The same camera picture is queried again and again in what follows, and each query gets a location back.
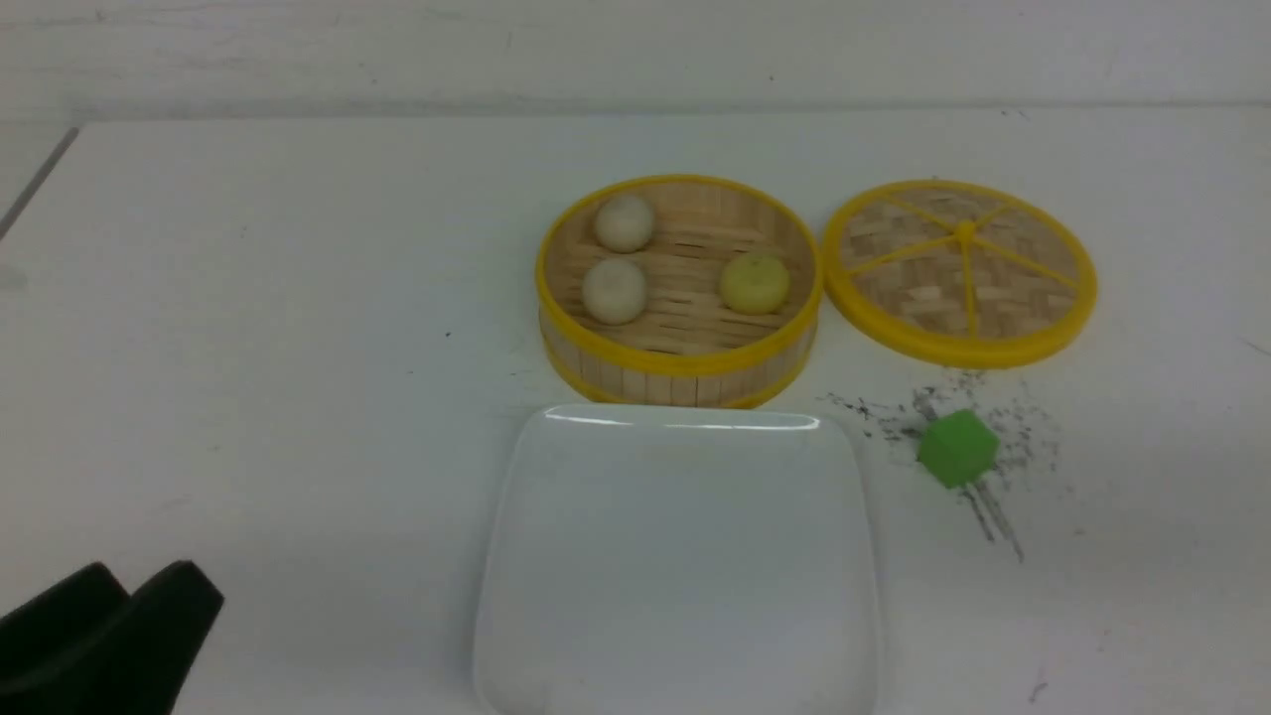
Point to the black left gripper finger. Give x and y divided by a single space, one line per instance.
46 636
137 663

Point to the white steamed bun front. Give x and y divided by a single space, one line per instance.
614 291

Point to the white steamed bun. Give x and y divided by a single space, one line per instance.
614 291
624 224

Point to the yellow steamed bun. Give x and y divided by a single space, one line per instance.
755 283

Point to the white square plate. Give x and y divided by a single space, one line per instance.
671 560

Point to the yellow-rimmed bamboo steamer basket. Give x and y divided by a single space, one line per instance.
687 348

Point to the green cube block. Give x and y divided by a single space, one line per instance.
958 448

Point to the yellow-rimmed bamboo steamer lid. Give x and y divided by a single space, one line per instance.
958 274

